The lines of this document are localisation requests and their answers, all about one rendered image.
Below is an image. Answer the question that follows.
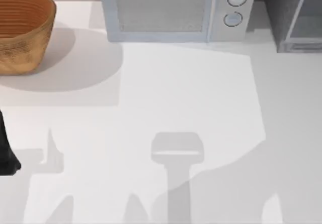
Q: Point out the pale microwave oven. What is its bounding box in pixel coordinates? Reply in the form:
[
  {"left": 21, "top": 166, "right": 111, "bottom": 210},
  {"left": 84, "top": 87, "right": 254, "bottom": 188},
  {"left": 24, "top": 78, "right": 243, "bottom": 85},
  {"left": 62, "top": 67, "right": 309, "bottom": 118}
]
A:
[{"left": 97, "top": 0, "right": 259, "bottom": 44}]

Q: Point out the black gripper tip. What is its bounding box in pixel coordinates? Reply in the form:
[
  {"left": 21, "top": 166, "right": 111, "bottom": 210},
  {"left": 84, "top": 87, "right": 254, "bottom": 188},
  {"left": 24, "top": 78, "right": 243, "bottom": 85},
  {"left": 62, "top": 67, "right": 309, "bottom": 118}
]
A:
[{"left": 0, "top": 111, "right": 22, "bottom": 176}]

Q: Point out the microwave oven door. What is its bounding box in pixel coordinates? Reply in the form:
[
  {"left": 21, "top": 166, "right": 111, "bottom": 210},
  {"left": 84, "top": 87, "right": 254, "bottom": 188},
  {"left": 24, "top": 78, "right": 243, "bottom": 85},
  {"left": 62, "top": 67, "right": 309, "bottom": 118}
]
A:
[{"left": 98, "top": 0, "right": 219, "bottom": 43}]

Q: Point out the grey cabinet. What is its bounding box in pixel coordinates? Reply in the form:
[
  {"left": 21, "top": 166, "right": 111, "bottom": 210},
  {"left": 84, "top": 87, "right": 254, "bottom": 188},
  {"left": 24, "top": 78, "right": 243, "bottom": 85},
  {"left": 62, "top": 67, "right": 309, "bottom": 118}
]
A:
[{"left": 260, "top": 0, "right": 322, "bottom": 53}]

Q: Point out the brown woven basket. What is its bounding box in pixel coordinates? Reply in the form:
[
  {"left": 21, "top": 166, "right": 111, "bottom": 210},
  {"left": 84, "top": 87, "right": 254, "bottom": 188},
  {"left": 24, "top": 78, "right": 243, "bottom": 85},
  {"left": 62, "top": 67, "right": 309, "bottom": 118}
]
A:
[{"left": 0, "top": 0, "right": 57, "bottom": 76}]

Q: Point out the microwave door handle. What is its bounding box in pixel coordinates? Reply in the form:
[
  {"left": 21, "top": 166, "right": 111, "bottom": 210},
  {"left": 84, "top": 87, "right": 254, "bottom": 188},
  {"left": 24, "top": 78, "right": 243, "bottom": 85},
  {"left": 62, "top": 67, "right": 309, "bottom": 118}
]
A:
[{"left": 207, "top": 0, "right": 218, "bottom": 43}]

